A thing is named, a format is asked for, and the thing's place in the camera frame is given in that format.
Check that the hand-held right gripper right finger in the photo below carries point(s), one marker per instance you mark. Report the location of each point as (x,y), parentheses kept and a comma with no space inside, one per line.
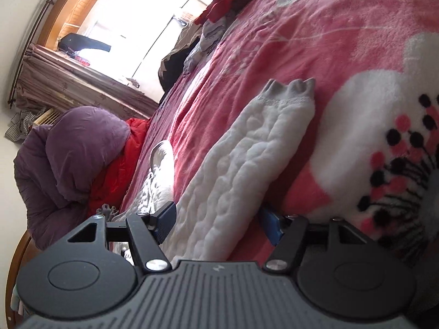
(271,228)

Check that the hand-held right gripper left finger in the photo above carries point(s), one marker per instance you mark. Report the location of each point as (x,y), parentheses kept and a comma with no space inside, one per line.
(168,222)

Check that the white fleece garment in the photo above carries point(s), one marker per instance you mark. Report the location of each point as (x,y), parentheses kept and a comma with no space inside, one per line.
(240,164)

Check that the grey folded garment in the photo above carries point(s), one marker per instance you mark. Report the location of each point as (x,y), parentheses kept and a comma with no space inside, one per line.
(108,210)

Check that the red quilt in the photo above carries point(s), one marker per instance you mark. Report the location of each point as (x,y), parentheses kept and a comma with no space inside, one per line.
(120,164)

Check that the purple quilt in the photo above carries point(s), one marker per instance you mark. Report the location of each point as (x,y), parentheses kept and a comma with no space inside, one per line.
(68,150)

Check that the dark clothing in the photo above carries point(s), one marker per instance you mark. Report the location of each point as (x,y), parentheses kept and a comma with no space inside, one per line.
(173,68)

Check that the brown curtain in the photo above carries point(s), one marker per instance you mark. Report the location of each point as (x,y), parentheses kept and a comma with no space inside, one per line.
(75,82)

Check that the checkered cloth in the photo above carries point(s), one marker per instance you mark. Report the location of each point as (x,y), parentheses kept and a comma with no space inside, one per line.
(19,123)

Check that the grey clothing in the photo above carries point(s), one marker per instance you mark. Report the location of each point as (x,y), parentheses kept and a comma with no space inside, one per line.
(202,46)

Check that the beige clothing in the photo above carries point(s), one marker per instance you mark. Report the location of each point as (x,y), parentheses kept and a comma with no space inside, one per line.
(187,36)

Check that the black hanging garment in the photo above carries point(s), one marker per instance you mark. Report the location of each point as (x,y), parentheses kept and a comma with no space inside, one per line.
(79,43)

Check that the curtain rod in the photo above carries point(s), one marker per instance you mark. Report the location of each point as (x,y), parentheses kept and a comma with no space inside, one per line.
(51,2)

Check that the wooden bed frame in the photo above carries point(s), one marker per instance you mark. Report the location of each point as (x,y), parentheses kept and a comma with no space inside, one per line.
(17,264)

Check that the wooden window frame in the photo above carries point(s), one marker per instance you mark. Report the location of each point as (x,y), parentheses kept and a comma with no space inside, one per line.
(79,3)

